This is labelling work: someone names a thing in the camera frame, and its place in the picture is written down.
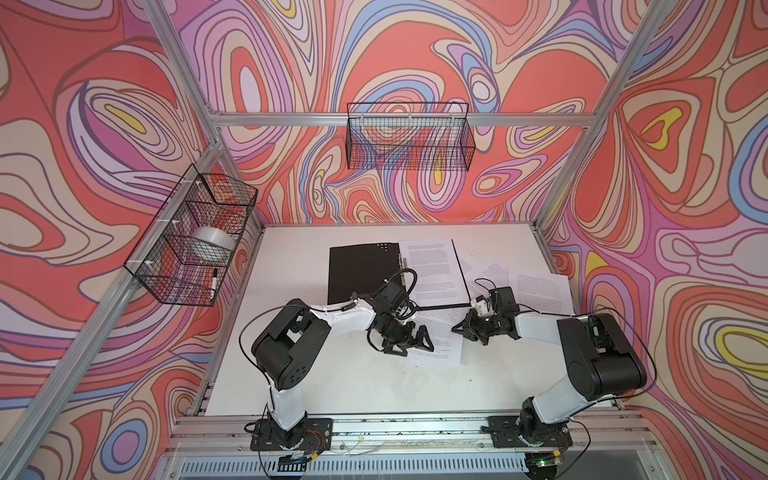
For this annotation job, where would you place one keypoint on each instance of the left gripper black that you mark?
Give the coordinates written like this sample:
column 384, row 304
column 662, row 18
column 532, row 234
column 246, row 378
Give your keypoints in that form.
column 422, row 332

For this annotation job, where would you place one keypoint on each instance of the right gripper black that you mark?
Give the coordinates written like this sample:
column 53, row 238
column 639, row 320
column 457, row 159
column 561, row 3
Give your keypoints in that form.
column 469, row 326

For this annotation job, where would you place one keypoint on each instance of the printed paper sheet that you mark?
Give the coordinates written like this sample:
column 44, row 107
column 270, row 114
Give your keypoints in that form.
column 447, row 344
column 440, row 280
column 545, row 292

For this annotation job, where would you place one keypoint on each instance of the orange black folder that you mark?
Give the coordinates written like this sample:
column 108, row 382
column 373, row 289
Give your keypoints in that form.
column 362, row 268

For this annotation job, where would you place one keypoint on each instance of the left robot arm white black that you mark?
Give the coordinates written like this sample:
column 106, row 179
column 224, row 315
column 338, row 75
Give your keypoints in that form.
column 285, row 351

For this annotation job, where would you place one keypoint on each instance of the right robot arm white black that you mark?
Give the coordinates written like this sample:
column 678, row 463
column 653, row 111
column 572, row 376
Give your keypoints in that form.
column 600, row 363

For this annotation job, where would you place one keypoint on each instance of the white vented panel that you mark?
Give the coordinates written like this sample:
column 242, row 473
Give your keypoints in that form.
column 352, row 466

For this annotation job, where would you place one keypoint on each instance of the marker pen in basket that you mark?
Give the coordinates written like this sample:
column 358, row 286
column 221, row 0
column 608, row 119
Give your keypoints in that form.
column 214, row 282

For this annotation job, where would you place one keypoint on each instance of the white tape roll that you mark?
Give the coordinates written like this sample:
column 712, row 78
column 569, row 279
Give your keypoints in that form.
column 211, row 245

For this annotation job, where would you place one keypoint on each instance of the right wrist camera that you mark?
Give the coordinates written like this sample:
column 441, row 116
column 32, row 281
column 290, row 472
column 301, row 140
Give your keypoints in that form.
column 480, row 305

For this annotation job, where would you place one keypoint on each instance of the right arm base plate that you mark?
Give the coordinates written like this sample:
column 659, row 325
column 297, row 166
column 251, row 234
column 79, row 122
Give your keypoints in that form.
column 526, row 431

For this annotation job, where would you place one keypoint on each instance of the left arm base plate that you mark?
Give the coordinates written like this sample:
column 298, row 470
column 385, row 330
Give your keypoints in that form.
column 308, row 435

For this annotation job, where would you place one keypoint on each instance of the aluminium front rail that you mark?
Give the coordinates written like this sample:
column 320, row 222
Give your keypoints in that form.
column 431, row 432

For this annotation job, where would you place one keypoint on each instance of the black wire basket back wall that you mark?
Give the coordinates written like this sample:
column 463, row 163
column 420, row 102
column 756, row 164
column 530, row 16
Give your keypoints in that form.
column 437, row 145

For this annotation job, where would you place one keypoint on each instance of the black wire basket wall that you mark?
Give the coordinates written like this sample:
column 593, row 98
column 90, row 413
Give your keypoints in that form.
column 437, row 145
column 184, row 258

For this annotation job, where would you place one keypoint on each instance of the aluminium frame back bar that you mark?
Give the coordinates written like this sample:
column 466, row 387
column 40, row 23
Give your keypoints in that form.
column 340, row 119

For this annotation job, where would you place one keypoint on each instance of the black wire basket left wall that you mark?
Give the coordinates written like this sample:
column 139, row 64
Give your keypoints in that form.
column 184, row 258

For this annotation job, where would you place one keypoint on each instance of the aluminium frame right post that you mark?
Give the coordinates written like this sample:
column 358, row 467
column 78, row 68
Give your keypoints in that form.
column 638, row 45

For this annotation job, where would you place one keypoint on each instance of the aluminium frame post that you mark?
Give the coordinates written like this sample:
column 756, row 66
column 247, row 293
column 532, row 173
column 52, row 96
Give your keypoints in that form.
column 638, row 45
column 216, row 154

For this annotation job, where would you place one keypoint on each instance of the aluminium frame left post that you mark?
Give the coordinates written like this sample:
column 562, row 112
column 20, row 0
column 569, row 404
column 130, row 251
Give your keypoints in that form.
column 216, row 154

